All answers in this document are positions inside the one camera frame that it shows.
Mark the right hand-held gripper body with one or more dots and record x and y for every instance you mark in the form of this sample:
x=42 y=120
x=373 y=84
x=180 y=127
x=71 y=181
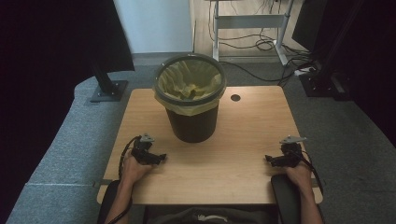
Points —
x=291 y=154

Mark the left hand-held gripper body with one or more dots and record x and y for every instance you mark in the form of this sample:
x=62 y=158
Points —
x=141 y=153

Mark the black trash bin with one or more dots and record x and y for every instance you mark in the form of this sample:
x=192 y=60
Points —
x=193 y=127

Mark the yellow trash bag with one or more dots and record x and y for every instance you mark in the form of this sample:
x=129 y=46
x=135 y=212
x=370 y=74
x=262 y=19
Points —
x=186 y=82

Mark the person's left hand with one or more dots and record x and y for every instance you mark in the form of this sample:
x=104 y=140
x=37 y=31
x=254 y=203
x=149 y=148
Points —
x=134 y=170

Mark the person's right hand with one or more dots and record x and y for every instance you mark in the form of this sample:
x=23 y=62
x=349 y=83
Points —
x=299 y=175

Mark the black chair armrest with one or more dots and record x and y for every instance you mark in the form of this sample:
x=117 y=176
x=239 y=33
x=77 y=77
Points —
x=285 y=196
x=107 y=199

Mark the person's dark clothing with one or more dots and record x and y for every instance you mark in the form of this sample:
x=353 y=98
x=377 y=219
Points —
x=186 y=216

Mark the black table grommet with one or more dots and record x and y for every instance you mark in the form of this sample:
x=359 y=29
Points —
x=235 y=97

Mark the black stand with heavy base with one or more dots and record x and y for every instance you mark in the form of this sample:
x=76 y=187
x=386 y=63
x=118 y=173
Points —
x=320 y=82

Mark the white power strip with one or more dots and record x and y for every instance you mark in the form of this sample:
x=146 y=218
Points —
x=303 y=71

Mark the black curtain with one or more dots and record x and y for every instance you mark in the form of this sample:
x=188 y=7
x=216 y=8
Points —
x=46 y=46

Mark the grey table bracket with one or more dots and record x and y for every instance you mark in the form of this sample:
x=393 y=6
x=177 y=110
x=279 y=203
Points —
x=102 y=183
x=317 y=183

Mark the black stand with base plate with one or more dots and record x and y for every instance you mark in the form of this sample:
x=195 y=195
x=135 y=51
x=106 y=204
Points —
x=109 y=90

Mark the white desk frame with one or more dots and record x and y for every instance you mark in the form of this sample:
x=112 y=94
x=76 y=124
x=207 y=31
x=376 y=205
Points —
x=249 y=21

